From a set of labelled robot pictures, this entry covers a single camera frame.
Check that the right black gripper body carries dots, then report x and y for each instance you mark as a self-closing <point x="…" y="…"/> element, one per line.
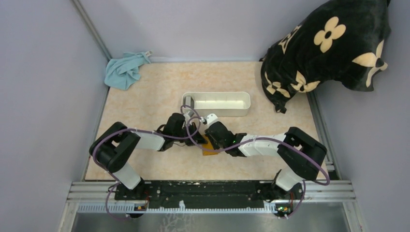
<point x="209" y="137"/>

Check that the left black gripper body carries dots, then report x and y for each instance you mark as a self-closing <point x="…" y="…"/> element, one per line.
<point x="191" y="131"/>

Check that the orange leather card holder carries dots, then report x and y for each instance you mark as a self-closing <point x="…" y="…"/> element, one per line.
<point x="208" y="149"/>

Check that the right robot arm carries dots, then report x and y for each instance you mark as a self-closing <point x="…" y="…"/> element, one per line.
<point x="302" y="153"/>

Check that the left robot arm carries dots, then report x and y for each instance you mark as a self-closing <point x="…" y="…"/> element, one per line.
<point x="114" y="147"/>

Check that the white plastic bin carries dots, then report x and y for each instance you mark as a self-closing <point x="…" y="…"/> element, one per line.
<point x="223" y="104"/>

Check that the light blue cloth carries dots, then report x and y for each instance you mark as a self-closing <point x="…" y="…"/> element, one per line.
<point x="123" y="72"/>

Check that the black floral pillow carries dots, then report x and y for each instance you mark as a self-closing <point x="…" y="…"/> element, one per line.
<point x="341" y="40"/>

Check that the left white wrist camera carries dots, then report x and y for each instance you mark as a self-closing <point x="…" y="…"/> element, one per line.
<point x="191" y="112"/>

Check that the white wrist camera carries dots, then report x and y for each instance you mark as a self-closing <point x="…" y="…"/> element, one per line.
<point x="191" y="112"/>
<point x="210" y="119"/>

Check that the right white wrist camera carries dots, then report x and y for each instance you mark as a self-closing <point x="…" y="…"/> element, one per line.
<point x="210" y="119"/>

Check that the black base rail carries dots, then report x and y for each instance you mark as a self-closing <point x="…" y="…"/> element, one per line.
<point x="239" y="194"/>

